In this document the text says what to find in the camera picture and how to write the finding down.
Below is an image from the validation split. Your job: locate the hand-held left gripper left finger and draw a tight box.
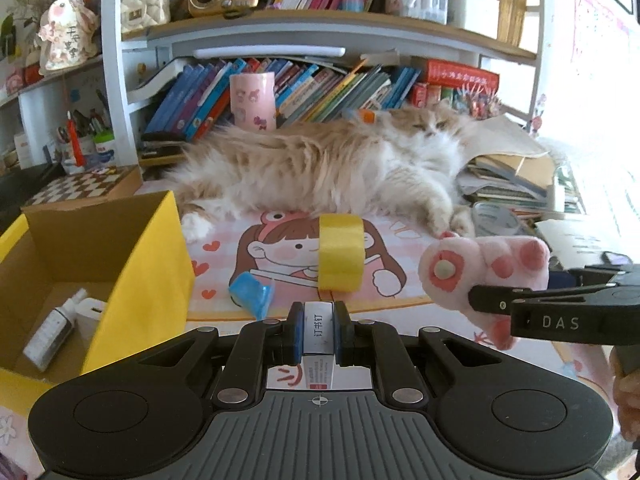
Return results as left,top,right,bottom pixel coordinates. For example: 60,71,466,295
135,304,304,409

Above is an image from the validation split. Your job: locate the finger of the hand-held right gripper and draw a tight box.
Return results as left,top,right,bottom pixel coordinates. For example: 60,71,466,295
469,284,640,313
547,254,640,288

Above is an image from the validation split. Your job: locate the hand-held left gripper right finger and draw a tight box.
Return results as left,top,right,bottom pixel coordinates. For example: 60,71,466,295
334,304,503,409

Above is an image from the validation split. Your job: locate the white staple box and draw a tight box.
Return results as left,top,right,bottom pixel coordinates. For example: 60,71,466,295
301,301,337,392

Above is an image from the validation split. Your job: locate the pink plush paw toy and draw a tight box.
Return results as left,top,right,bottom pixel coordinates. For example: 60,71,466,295
417,232,552,352

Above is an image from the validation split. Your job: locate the yellow cardboard box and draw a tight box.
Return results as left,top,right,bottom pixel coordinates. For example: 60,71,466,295
0,190,196,403

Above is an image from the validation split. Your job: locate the white spray bottle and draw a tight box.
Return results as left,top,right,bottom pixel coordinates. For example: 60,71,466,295
22,287,88,371

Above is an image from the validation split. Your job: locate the desktop with pink checkered tablecloth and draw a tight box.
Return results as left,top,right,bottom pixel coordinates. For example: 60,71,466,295
0,180,626,476

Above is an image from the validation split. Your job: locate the person's right hand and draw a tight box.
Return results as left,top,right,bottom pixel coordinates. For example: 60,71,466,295
614,367,640,441

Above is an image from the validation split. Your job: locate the white paper sheet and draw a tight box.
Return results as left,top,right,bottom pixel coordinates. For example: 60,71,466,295
535,217,631,273

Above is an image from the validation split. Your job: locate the yellow tape roll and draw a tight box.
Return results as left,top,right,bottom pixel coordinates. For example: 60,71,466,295
317,213,366,292

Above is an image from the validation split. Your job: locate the pile of books and papers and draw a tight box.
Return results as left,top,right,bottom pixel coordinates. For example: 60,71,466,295
457,115,586,216

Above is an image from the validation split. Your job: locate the fluffy orange white cat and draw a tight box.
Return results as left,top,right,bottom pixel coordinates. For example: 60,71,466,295
162,102,478,241

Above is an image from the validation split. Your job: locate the colourful pencil holder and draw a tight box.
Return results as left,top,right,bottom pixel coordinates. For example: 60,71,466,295
452,87,501,121

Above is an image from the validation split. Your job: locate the white power bank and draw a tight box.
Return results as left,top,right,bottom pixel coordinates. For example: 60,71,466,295
75,297,108,356

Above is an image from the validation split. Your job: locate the thick red dictionary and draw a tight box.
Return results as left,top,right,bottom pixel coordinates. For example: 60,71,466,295
425,58,501,91

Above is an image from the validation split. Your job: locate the pink printed cup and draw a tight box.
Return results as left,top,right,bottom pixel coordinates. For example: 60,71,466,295
229,72,277,132

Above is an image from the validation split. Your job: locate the row of colourful books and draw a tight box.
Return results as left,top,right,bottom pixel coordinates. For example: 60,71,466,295
142,57,501,143

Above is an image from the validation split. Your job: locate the green lid white jar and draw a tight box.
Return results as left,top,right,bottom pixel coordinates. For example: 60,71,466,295
94,130,117,167

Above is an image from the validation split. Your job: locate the wooden chess board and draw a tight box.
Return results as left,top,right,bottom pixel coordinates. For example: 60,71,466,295
20,164,144,208

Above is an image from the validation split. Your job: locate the white storage bin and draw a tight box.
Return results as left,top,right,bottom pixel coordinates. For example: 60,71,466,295
447,0,501,41

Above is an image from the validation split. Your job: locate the pen holder with pens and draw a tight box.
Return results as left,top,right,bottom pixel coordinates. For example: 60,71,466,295
52,105,113,166

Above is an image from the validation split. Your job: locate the black keyboard piano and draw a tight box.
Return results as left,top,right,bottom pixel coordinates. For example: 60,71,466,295
0,162,66,233

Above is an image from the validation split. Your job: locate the white red label box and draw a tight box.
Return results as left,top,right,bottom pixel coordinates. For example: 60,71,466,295
14,132,33,168

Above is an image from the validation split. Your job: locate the white bookshelf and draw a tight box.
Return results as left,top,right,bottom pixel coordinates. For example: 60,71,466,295
0,0,556,171

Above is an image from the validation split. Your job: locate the white pink rabbit figure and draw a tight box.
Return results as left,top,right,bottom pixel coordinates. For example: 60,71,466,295
37,0,99,72

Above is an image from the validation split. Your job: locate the green potted plant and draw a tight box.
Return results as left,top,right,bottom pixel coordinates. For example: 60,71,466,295
0,15,18,61

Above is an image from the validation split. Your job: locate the alphabet wall poster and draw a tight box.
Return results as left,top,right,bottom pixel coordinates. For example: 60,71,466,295
572,0,640,126

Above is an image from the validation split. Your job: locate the red handled brush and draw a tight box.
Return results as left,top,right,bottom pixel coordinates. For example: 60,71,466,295
66,111,87,168

